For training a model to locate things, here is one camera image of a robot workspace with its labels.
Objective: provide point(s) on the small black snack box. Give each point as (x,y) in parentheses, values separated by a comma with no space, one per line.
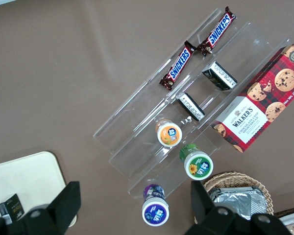
(219,76)
(189,107)
(12,208)

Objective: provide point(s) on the aluminium foil tray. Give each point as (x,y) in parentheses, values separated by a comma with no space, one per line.
(235,203)

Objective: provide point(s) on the purple lid candy jar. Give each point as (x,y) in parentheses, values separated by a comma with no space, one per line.
(154,213)

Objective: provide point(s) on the clear acrylic tiered stand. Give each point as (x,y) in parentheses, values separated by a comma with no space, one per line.
(142,127)

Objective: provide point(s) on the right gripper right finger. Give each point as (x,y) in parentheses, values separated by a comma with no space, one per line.
(203,210)

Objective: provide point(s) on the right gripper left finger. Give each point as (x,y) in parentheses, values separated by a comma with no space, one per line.
(61,210)

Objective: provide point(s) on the orange lid candy jar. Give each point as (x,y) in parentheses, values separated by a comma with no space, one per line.
(169,134)

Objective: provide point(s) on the Snickers chocolate bar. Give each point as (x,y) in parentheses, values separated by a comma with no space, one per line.
(216,30)
(177,68)

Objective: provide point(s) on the cream plastic tray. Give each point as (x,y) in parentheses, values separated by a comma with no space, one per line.
(27,176)

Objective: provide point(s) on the red Walkers shortbread box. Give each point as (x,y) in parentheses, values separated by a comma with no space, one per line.
(254,110)

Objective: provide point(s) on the light oval wicker basket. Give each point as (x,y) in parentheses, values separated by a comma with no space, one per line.
(225,178)

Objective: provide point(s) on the green lid candy jar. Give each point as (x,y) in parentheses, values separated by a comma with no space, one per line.
(198,167)

